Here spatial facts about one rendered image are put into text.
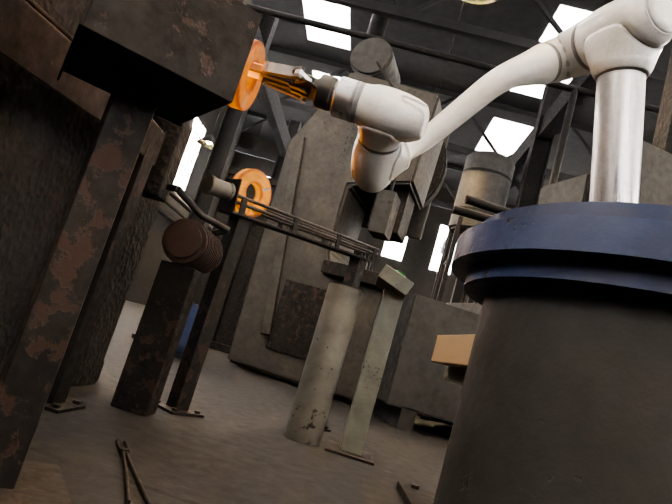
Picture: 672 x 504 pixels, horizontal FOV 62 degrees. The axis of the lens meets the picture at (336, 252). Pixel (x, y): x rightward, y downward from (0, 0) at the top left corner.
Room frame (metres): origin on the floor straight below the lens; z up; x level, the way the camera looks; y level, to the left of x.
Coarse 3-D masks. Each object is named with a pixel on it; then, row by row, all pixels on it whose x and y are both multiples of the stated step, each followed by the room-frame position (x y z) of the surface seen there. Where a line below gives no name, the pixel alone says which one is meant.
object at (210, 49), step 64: (128, 0) 0.65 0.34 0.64; (192, 0) 0.68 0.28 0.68; (64, 64) 0.78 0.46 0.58; (128, 64) 0.72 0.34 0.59; (192, 64) 0.70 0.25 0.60; (128, 128) 0.79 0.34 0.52; (64, 256) 0.78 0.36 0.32; (64, 320) 0.80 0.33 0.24; (0, 384) 0.79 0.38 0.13; (0, 448) 0.79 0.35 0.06
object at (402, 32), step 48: (288, 0) 11.80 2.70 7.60; (336, 0) 8.83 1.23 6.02; (384, 0) 10.77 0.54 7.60; (432, 0) 8.71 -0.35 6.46; (528, 0) 9.51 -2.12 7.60; (576, 0) 9.14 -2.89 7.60; (288, 48) 13.96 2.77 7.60; (336, 48) 13.24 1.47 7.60; (432, 48) 11.99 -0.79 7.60; (480, 48) 11.44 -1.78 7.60; (528, 48) 8.57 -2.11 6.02; (288, 96) 13.95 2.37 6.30; (528, 96) 12.80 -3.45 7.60; (576, 144) 14.49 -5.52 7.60
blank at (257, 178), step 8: (240, 176) 1.70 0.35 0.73; (248, 176) 1.72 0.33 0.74; (256, 176) 1.74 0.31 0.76; (264, 176) 1.77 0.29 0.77; (248, 184) 1.73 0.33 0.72; (256, 184) 1.76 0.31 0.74; (264, 184) 1.77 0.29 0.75; (240, 192) 1.71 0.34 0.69; (256, 192) 1.79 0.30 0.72; (264, 192) 1.78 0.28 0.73; (240, 200) 1.72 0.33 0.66; (256, 200) 1.78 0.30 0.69; (264, 200) 1.79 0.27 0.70; (264, 208) 1.80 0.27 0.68; (256, 216) 1.78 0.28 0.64
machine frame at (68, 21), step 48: (48, 0) 0.98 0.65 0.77; (0, 96) 0.97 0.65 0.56; (48, 96) 1.08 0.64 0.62; (0, 144) 1.01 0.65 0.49; (48, 144) 1.14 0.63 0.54; (0, 192) 1.06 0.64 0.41; (48, 192) 1.20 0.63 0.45; (0, 240) 1.11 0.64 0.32; (48, 240) 1.27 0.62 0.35; (144, 240) 1.76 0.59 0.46; (0, 288) 1.17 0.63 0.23; (0, 336) 1.23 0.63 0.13; (96, 336) 1.67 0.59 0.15
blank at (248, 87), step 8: (256, 40) 1.13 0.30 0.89; (256, 48) 1.13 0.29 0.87; (264, 48) 1.18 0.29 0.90; (248, 56) 1.11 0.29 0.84; (256, 56) 1.15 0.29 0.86; (264, 56) 1.20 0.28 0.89; (248, 64) 1.12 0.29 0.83; (240, 80) 1.12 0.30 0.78; (248, 80) 1.21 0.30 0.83; (256, 80) 1.21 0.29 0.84; (240, 88) 1.13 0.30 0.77; (248, 88) 1.20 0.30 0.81; (256, 88) 1.23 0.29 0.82; (240, 96) 1.15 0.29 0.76; (248, 96) 1.20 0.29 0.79; (232, 104) 1.17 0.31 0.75; (240, 104) 1.17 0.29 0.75; (248, 104) 1.22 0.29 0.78
